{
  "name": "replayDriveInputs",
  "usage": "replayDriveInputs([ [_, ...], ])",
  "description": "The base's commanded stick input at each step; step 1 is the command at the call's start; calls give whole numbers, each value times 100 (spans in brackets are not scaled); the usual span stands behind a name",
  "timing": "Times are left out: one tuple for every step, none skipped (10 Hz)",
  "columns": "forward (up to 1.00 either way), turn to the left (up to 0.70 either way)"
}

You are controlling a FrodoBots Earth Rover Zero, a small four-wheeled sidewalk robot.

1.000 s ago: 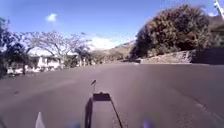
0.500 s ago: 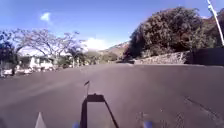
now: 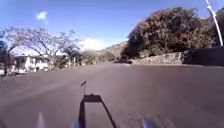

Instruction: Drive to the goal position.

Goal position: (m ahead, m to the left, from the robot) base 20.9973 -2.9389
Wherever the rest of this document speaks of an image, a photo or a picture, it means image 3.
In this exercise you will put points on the white pole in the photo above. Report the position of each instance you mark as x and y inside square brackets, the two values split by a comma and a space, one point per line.
[213, 18]

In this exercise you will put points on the grey asphalt road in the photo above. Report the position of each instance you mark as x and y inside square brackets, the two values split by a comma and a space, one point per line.
[150, 86]

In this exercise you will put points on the row of bare trees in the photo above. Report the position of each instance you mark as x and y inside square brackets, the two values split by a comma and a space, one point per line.
[43, 40]

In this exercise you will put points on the large leafy tree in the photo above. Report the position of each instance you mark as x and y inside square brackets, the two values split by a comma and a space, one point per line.
[166, 30]

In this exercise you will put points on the dark wall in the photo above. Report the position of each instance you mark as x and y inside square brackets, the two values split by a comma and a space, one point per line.
[206, 56]

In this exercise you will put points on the white building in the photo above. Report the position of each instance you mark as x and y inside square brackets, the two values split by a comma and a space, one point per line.
[28, 62]

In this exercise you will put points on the robot's own part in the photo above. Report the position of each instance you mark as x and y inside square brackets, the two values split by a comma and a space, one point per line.
[147, 123]
[76, 125]

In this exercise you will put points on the hill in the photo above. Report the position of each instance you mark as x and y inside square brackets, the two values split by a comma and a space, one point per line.
[115, 49]

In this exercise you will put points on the pale stone wall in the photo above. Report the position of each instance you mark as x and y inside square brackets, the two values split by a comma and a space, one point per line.
[160, 59]

